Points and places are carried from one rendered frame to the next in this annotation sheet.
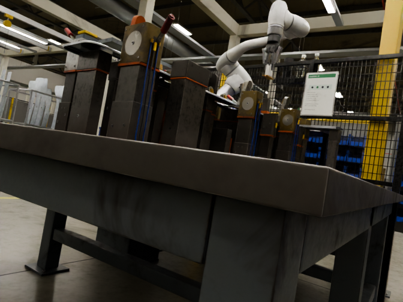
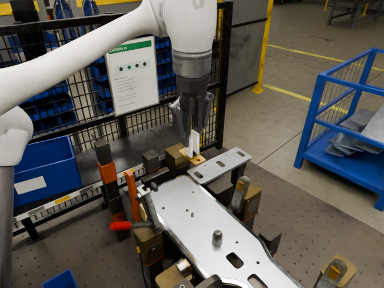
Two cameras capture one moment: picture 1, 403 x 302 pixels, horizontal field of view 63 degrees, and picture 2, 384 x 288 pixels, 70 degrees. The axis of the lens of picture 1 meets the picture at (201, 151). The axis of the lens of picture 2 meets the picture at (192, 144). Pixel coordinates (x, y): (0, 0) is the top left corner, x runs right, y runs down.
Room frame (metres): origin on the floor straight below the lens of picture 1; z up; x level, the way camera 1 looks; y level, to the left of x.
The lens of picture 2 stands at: (1.77, 0.30, 1.72)
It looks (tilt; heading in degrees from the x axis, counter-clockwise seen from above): 34 degrees down; 283
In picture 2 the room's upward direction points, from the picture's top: straight up
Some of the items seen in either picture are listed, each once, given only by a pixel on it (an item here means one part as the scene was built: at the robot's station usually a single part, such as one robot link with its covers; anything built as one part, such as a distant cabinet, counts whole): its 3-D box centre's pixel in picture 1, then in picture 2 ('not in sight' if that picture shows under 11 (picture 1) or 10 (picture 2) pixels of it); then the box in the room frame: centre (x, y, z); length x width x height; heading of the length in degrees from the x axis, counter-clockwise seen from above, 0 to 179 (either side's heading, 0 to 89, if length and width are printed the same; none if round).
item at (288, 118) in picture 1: (288, 142); (246, 220); (1.73, -0.44, 0.87); 0.12 x 0.07 x 0.35; 50
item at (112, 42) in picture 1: (135, 55); not in sight; (1.59, 0.39, 1.16); 0.37 x 0.14 x 0.02; 140
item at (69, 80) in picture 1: (73, 90); not in sight; (1.22, 0.51, 0.88); 0.12 x 0.07 x 0.36; 50
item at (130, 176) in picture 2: not in sight; (138, 228); (2.09, -0.26, 0.95); 0.03 x 0.01 x 0.50; 140
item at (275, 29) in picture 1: (274, 32); (191, 61); (1.91, -0.31, 1.52); 0.09 x 0.09 x 0.06
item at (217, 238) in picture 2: not in sight; (217, 238); (1.82, -0.23, 1.02); 0.03 x 0.03 x 0.07
